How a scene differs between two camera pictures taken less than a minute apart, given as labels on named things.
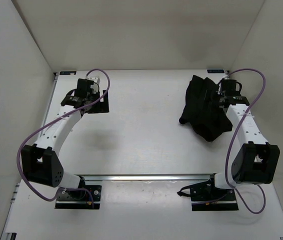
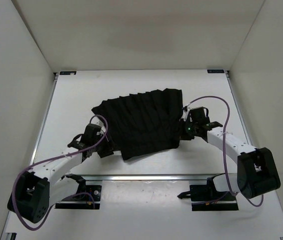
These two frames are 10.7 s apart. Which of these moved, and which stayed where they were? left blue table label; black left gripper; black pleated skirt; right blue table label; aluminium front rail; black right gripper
Moved: black pleated skirt; black left gripper; black right gripper
Stayed: left blue table label; aluminium front rail; right blue table label
